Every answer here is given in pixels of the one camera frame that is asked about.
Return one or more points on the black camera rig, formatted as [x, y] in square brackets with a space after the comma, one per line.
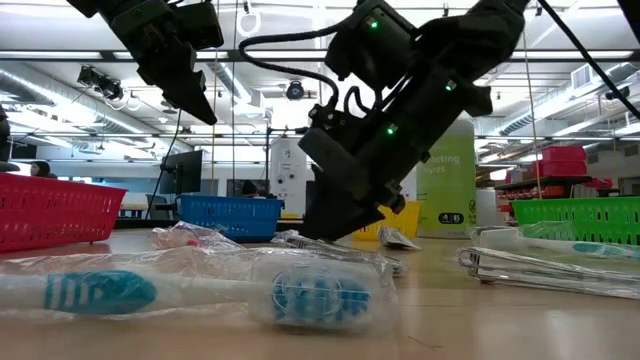
[97, 80]

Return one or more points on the yellow plastic basket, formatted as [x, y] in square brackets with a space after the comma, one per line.
[407, 220]

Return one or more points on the red toothbrush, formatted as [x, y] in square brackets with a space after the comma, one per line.
[192, 239]

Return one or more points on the person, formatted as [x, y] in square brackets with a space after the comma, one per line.
[41, 169]

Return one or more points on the green plastic basket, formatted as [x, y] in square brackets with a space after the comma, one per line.
[590, 215]

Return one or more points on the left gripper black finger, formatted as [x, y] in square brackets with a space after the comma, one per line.
[192, 100]

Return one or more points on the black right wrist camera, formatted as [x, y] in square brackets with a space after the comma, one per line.
[370, 45]

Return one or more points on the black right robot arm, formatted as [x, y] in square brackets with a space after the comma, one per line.
[480, 30]

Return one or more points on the red plastic basket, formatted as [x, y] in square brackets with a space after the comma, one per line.
[50, 215]

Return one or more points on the dark office chair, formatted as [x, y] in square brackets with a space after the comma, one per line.
[159, 204]

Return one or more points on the blue plastic basket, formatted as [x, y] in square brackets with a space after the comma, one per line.
[230, 217]

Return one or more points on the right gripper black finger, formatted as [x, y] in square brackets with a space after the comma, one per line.
[345, 210]

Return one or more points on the white cabinet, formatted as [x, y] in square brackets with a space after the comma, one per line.
[289, 170]

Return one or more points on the teal toothbrush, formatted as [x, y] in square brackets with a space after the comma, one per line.
[530, 243]

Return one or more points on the black monitor on stand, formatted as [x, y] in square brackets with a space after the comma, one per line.
[182, 172]

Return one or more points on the red storage bin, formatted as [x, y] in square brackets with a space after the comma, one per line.
[560, 169]
[565, 153]

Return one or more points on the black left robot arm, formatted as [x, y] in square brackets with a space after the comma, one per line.
[87, 6]

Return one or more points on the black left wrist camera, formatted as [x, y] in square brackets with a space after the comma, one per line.
[200, 25]

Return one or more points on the green wipes canister white lid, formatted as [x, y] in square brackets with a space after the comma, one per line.
[447, 190]

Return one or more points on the blue white wrapped toothbrush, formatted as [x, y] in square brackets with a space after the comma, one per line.
[100, 292]

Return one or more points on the dark shelf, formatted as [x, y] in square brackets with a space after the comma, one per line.
[545, 181]

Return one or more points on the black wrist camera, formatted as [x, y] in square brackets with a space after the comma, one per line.
[370, 45]
[200, 25]

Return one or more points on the black ceiling camera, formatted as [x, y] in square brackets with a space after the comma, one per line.
[295, 91]

